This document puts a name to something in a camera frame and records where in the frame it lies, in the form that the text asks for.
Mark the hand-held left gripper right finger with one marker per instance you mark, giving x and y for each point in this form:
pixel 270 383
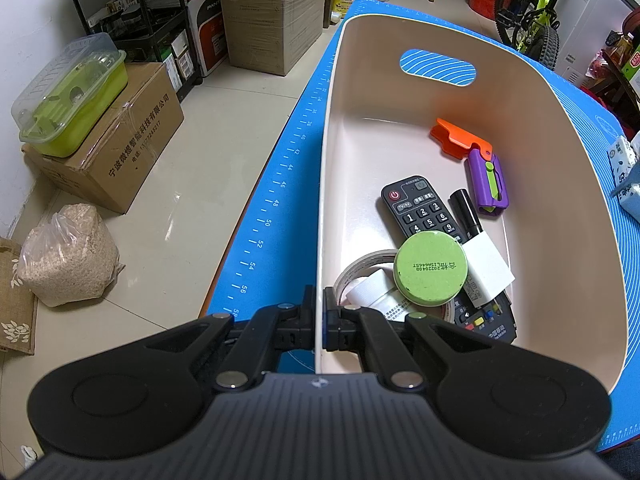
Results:
pixel 328 320

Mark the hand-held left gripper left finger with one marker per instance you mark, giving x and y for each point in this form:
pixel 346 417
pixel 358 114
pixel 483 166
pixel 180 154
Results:
pixel 309 320

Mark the white plastic bottle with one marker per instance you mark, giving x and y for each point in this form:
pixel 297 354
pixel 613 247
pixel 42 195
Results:
pixel 367 287

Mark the clear tape roll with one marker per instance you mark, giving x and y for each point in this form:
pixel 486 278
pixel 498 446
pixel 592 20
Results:
pixel 350 272

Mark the green round tin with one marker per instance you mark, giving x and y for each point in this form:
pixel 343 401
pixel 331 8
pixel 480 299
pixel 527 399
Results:
pixel 430 267

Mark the white rectangular block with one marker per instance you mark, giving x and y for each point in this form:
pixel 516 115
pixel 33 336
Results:
pixel 487 270

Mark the black marker pen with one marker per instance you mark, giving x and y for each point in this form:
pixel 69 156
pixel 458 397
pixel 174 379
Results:
pixel 465 210

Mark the orange and purple toy knife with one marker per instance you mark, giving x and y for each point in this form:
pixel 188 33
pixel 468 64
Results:
pixel 485 175

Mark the beige plastic bin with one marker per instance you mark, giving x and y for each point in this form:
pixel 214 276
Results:
pixel 400 110

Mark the blue measuring mat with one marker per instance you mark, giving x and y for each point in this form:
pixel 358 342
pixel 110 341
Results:
pixel 285 195

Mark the black remote control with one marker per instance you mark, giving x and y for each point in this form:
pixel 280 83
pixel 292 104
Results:
pixel 415 210

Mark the printed brown cardboard box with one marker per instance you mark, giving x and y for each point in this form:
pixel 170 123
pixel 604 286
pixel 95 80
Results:
pixel 130 155

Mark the clear bag of grain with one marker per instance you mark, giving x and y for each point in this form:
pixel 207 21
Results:
pixel 70 257

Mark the burlap bag with leaf print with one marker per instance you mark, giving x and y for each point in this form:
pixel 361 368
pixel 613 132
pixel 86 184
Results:
pixel 15 310

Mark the large taped cardboard box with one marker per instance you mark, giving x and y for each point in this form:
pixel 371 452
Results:
pixel 275 20

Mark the white and red appliance box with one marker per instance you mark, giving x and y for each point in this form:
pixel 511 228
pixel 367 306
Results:
pixel 210 30

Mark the green container with clear lid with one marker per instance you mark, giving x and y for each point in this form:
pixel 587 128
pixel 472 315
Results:
pixel 75 97

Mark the light blue tissue pack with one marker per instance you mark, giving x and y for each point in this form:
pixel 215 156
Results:
pixel 631 192

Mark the black metal shelf rack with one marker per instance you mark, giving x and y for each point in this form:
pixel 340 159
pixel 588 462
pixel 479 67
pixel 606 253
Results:
pixel 145 17

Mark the green and black bicycle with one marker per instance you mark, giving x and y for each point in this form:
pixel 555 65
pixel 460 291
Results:
pixel 537 20

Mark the dark wooden side table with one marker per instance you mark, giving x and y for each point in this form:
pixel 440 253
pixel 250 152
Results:
pixel 615 90

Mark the green carton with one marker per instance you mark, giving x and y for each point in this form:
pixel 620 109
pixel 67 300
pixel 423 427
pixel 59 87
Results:
pixel 632 62

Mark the white refrigerator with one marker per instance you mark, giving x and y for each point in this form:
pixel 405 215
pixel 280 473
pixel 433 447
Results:
pixel 592 15

